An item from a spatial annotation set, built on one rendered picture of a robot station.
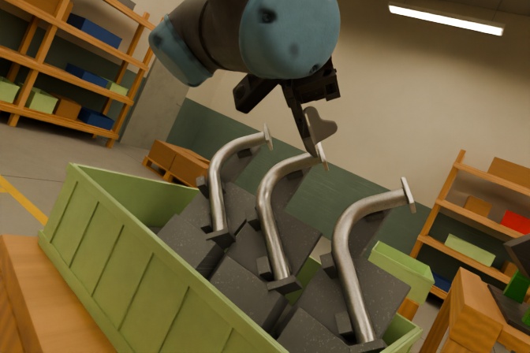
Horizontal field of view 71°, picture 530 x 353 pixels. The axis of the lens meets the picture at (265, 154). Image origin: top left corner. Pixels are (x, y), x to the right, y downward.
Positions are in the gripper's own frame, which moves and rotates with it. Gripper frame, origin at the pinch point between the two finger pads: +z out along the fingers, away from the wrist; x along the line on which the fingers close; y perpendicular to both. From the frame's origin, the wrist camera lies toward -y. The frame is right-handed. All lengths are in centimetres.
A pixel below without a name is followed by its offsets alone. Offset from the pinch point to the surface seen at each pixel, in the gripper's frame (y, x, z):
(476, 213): 171, 136, 500
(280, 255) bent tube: -10.8, -18.7, 10.8
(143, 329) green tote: -28.5, -29.5, -4.9
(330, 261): -2.2, -22.0, 10.1
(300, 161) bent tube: -3.0, -0.7, 10.7
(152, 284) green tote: -25.9, -24.2, -6.8
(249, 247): -17.8, -14.0, 15.5
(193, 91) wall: -230, 516, 468
